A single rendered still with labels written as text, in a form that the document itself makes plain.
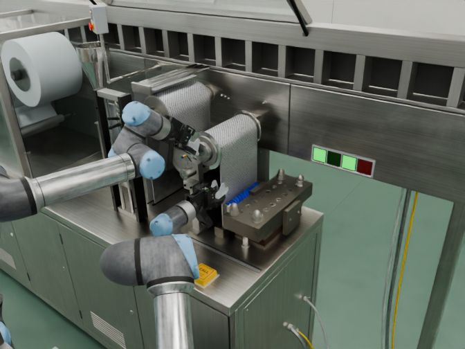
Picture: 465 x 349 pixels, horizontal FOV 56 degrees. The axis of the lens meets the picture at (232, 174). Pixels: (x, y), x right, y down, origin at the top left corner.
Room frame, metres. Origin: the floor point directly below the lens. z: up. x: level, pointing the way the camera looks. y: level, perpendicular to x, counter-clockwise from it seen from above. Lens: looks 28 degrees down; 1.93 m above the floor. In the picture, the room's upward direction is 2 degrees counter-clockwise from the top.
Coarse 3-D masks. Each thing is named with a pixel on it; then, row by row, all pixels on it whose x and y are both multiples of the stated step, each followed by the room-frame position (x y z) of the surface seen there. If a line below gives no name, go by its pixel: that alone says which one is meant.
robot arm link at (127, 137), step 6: (120, 132) 1.22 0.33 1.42; (126, 132) 1.20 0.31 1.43; (132, 132) 1.20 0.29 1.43; (120, 138) 1.20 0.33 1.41; (126, 138) 1.19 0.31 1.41; (132, 138) 1.19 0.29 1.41; (138, 138) 1.20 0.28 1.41; (144, 138) 1.22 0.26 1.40; (114, 144) 1.20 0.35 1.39; (120, 144) 1.18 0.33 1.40; (126, 144) 1.16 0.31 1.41; (132, 144) 1.15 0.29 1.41; (114, 150) 1.18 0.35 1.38; (120, 150) 1.16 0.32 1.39; (126, 150) 1.14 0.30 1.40; (108, 156) 1.19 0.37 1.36
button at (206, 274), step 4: (200, 264) 1.20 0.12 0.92; (200, 268) 1.18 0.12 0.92; (204, 268) 1.18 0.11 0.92; (208, 268) 1.18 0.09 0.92; (200, 272) 1.16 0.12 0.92; (204, 272) 1.16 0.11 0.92; (208, 272) 1.16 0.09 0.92; (212, 272) 1.16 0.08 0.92; (216, 272) 1.17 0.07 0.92; (200, 276) 1.14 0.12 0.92; (204, 276) 1.14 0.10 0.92; (208, 276) 1.14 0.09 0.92; (212, 276) 1.15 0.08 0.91; (196, 280) 1.13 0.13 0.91; (200, 280) 1.12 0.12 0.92; (204, 280) 1.12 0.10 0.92; (208, 280) 1.13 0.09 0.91; (200, 284) 1.12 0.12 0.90; (204, 284) 1.12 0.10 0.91
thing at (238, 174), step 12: (240, 156) 1.51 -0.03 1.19; (252, 156) 1.57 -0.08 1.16; (228, 168) 1.45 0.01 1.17; (240, 168) 1.51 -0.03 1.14; (252, 168) 1.57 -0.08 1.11; (228, 180) 1.45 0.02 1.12; (240, 180) 1.51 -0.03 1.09; (252, 180) 1.57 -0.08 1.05; (228, 192) 1.44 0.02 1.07; (240, 192) 1.50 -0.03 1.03
